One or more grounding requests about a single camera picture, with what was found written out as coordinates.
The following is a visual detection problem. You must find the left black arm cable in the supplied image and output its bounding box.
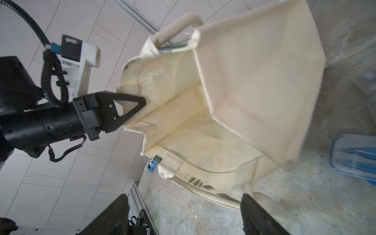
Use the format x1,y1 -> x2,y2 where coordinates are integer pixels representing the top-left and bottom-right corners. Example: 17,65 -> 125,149
0,0 -> 70,108

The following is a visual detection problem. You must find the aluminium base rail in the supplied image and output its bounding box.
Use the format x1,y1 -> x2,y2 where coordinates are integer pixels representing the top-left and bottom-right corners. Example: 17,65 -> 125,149
128,181 -> 159,235

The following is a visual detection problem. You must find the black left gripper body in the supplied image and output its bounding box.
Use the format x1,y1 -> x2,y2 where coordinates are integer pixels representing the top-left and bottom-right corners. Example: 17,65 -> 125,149
1,94 -> 102,159

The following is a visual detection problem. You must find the floral canvas tote bag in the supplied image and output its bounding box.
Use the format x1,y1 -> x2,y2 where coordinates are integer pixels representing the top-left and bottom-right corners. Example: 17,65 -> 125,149
117,1 -> 326,209

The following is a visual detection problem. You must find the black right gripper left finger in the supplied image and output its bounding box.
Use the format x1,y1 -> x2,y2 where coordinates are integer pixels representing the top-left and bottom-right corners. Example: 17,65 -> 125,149
79,194 -> 130,235

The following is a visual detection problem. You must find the blue plastic case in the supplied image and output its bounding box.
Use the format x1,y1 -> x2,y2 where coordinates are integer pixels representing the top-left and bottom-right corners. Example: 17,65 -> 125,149
329,134 -> 376,185

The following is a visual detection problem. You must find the left aluminium frame post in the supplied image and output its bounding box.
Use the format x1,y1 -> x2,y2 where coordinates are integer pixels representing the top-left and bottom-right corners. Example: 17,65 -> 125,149
112,0 -> 171,34

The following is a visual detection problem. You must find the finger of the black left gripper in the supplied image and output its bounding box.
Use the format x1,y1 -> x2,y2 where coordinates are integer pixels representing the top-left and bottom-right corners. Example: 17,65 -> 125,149
95,91 -> 146,133

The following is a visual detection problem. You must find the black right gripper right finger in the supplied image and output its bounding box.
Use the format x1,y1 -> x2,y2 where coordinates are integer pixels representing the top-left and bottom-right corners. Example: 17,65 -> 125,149
240,194 -> 289,235

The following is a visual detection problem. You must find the small blue white toy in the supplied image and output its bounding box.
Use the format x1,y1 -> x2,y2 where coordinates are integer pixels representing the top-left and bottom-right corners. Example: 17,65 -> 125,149
147,155 -> 162,173

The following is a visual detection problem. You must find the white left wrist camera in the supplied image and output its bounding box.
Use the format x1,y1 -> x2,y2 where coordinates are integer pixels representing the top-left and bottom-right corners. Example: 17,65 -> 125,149
51,34 -> 101,98

